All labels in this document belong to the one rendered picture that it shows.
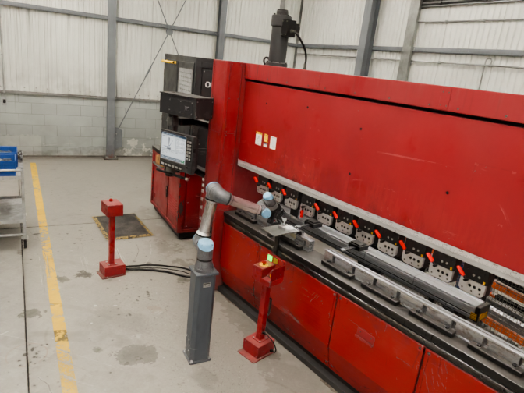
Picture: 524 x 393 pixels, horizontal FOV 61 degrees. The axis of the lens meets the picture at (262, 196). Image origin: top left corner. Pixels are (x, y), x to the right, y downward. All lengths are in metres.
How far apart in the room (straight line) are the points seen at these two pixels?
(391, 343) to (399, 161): 1.19
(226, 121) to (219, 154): 0.32
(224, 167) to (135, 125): 6.19
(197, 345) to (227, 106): 2.08
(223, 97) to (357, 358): 2.46
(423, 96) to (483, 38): 5.02
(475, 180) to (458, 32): 5.57
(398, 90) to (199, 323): 2.20
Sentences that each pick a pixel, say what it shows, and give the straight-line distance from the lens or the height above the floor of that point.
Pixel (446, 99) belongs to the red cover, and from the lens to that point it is 2.81.
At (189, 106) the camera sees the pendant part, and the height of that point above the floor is 1.86.
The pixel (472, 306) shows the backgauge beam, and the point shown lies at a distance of 3.23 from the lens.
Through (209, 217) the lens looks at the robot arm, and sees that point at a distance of 3.37.
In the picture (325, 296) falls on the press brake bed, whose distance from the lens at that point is 3.47.
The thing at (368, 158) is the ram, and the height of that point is 1.76.
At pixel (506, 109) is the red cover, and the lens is 2.66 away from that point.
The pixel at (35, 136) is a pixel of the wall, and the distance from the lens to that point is 10.08.
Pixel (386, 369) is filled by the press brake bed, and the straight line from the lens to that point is 3.27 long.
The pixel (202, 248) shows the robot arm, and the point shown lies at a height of 0.97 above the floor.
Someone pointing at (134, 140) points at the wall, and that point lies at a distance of 10.34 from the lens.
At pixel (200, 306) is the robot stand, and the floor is 0.51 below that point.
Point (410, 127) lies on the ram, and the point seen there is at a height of 2.03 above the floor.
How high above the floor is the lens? 2.30
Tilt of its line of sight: 16 degrees down
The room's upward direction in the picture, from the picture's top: 7 degrees clockwise
